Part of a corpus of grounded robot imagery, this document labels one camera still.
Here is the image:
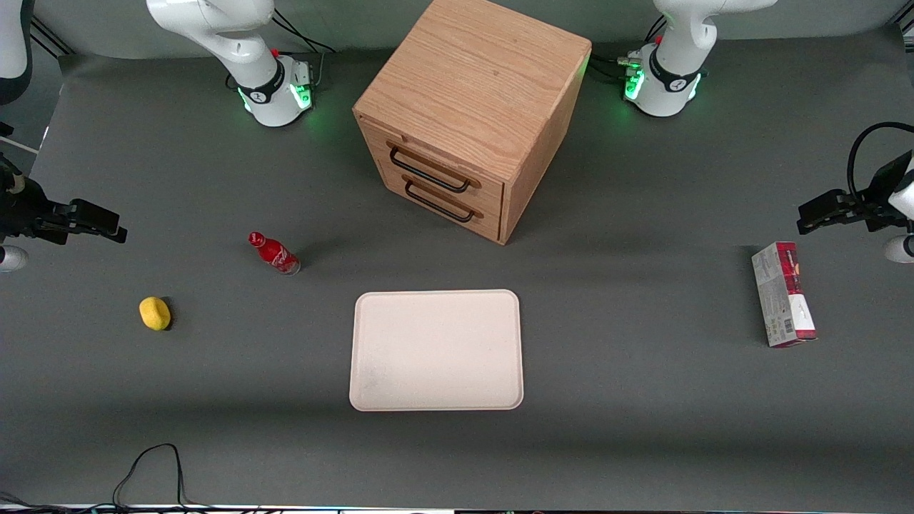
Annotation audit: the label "beige plastic tray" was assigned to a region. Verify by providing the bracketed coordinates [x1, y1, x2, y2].
[349, 289, 524, 412]

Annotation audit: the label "oak wooden drawer cabinet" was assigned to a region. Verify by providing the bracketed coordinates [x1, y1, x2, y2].
[353, 0, 593, 246]

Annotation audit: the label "yellow lemon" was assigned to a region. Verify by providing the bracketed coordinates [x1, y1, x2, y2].
[139, 296, 172, 331]

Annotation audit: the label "black base cables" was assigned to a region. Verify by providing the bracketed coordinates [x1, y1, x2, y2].
[271, 7, 337, 91]
[589, 16, 669, 84]

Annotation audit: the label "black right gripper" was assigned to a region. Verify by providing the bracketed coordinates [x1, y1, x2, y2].
[0, 158, 129, 247]

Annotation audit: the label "wooden drawer with black handle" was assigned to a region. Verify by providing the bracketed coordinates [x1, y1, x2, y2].
[359, 118, 505, 215]
[378, 160, 503, 242]

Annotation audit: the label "black left base cables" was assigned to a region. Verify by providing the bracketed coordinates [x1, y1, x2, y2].
[589, 16, 669, 84]

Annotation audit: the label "black cable loop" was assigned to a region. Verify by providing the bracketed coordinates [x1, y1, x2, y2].
[0, 443, 215, 514]

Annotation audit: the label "dark grey table mat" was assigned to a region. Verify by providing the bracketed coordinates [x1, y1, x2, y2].
[0, 29, 914, 512]

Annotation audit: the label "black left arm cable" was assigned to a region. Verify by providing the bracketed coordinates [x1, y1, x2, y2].
[847, 122, 914, 198]

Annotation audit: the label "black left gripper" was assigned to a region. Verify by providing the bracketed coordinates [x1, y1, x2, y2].
[797, 151, 914, 236]

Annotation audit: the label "red and white carton box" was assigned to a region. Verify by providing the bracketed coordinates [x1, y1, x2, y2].
[751, 241, 818, 348]

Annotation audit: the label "red cola bottle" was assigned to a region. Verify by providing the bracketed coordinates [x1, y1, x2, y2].
[248, 231, 301, 276]

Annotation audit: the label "black right base cables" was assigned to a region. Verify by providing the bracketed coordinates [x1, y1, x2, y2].
[271, 7, 337, 91]

